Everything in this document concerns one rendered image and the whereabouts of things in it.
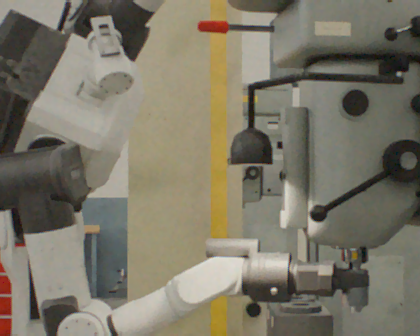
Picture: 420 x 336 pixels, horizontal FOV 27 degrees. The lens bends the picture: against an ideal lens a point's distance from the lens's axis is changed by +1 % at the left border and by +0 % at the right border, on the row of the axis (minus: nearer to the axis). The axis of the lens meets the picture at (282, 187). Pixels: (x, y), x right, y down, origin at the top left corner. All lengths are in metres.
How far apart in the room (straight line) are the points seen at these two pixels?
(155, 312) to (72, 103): 0.42
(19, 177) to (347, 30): 0.61
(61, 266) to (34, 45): 0.44
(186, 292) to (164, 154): 1.71
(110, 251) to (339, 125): 9.13
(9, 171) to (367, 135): 0.61
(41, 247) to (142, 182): 1.65
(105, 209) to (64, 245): 8.90
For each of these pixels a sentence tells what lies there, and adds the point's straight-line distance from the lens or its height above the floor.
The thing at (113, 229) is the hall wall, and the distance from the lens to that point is 10.45.
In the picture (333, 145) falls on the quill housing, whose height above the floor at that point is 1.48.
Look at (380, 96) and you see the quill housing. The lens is 1.43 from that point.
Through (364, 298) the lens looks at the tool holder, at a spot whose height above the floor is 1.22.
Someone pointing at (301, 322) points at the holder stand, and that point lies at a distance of 1.77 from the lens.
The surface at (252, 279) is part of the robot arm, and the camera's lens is 1.50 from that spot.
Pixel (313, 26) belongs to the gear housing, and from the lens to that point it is 1.39.
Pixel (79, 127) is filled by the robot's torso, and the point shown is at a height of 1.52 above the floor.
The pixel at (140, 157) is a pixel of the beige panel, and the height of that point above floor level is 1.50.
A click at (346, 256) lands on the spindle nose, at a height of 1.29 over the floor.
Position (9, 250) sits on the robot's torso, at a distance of 1.92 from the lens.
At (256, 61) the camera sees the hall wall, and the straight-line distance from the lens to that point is 10.72.
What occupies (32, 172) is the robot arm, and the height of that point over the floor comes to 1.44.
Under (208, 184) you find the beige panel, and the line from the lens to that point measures 3.19.
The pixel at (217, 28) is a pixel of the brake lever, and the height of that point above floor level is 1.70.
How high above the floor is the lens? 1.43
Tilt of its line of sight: 1 degrees down
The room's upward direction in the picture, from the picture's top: straight up
